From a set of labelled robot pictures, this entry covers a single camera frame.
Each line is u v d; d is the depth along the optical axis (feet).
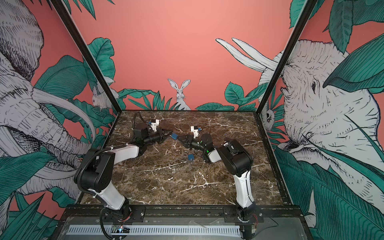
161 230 2.30
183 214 2.46
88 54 2.88
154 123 2.82
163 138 2.70
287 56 2.84
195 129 2.89
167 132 2.88
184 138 2.76
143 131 2.37
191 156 3.14
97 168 1.55
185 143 2.69
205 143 2.46
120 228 2.30
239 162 1.79
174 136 2.89
